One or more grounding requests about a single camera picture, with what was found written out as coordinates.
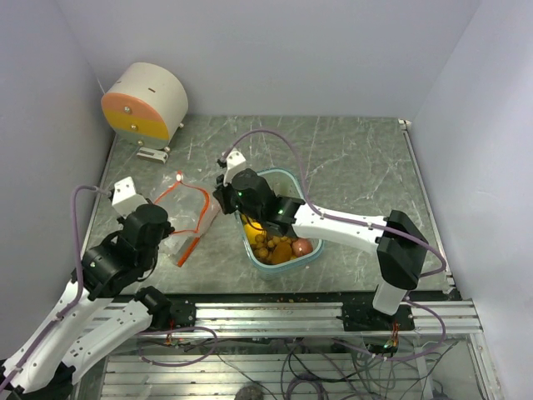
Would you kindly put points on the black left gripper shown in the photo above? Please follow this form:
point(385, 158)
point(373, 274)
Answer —
point(167, 228)

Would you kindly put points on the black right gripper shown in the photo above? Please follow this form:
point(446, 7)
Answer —
point(221, 195)

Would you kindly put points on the clear zip bag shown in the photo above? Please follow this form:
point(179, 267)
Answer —
point(189, 203)
point(179, 247)

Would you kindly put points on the bunch of brown longans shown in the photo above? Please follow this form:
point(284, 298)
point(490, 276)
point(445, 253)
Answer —
point(262, 251)

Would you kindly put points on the light blue fruit basket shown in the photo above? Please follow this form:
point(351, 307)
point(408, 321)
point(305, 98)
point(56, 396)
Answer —
point(282, 183)

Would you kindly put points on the orange-brown fruit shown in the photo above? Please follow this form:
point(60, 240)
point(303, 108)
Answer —
point(282, 253)

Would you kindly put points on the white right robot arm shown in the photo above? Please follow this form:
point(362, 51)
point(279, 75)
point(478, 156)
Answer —
point(395, 240)

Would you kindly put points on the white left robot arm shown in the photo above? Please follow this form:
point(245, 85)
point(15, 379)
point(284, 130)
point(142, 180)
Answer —
point(58, 354)

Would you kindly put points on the small white metal latch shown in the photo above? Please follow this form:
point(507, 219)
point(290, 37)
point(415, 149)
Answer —
point(152, 155)

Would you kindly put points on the round white drawer box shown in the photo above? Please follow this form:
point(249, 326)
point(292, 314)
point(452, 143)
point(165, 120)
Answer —
point(146, 105)

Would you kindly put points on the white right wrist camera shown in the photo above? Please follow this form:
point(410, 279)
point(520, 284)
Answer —
point(232, 164)

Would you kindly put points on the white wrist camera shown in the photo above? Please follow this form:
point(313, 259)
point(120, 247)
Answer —
point(125, 198)
point(232, 164)

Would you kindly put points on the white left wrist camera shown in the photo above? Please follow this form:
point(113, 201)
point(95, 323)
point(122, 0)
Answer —
point(125, 198)

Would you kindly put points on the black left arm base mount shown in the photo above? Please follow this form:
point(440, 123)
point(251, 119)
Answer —
point(166, 314)

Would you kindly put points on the aluminium extrusion rail frame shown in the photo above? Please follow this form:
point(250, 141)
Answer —
point(292, 348)

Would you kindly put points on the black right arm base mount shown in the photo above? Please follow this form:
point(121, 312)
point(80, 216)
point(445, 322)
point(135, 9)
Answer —
point(362, 317)

